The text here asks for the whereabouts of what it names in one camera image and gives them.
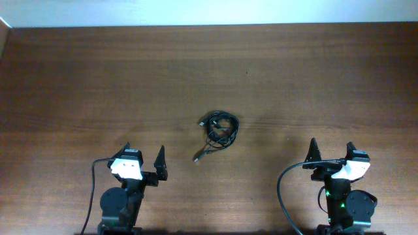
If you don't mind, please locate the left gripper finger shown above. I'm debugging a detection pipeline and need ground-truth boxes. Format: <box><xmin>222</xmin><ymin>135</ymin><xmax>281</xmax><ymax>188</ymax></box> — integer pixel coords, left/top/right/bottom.
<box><xmin>112</xmin><ymin>142</ymin><xmax>130</xmax><ymax>159</ymax></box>
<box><xmin>154</xmin><ymin>146</ymin><xmax>168</xmax><ymax>181</ymax></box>

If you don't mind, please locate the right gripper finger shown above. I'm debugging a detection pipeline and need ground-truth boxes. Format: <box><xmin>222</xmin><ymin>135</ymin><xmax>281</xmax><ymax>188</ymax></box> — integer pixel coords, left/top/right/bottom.
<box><xmin>346</xmin><ymin>142</ymin><xmax>356</xmax><ymax>159</ymax></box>
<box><xmin>302</xmin><ymin>138</ymin><xmax>321</xmax><ymax>169</ymax></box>

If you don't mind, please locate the black cable bundle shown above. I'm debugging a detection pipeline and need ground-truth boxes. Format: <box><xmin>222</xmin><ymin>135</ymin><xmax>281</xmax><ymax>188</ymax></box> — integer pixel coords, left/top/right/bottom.
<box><xmin>193</xmin><ymin>110</ymin><xmax>240</xmax><ymax>163</ymax></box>

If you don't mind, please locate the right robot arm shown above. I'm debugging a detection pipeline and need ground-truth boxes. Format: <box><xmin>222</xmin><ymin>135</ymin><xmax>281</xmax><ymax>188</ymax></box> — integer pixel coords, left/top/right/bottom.
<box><xmin>303</xmin><ymin>138</ymin><xmax>378</xmax><ymax>234</ymax></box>

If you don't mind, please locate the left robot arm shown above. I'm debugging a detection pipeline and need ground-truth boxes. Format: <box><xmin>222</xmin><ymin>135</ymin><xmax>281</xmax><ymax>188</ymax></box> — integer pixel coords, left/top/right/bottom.
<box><xmin>97</xmin><ymin>143</ymin><xmax>168</xmax><ymax>235</ymax></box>

